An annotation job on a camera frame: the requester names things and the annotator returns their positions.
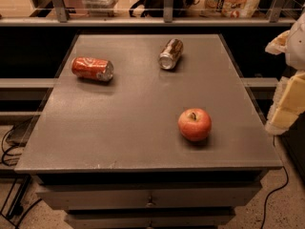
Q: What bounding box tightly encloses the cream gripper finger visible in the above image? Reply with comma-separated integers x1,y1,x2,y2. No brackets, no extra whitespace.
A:
265,73,305,135
265,31,290,55

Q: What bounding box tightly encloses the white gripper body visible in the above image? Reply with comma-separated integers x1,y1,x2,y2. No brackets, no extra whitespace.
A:
285,13,305,71

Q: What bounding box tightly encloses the red coke can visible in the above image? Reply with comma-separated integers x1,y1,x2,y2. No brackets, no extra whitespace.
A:
71,57,113,82

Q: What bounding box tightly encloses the silver brown soda can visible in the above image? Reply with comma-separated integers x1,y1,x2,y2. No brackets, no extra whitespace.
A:
158,38,184,70

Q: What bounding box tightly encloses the red apple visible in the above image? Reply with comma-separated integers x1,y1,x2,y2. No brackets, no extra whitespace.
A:
177,108,212,142

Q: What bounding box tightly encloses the black bag on shelf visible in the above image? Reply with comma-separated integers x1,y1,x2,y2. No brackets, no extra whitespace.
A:
129,0,200,17

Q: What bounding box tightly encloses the grey drawer cabinet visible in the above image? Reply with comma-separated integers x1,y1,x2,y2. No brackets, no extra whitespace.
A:
16,34,281,229

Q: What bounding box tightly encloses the black cable right floor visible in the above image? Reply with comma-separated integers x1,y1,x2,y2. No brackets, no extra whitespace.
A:
259,135,290,229

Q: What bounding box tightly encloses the grey metal shelf rail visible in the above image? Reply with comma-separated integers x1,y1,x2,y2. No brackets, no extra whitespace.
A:
0,0,305,27

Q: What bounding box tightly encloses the black cables left floor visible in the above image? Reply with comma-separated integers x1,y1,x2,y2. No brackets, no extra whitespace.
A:
0,117,42,229

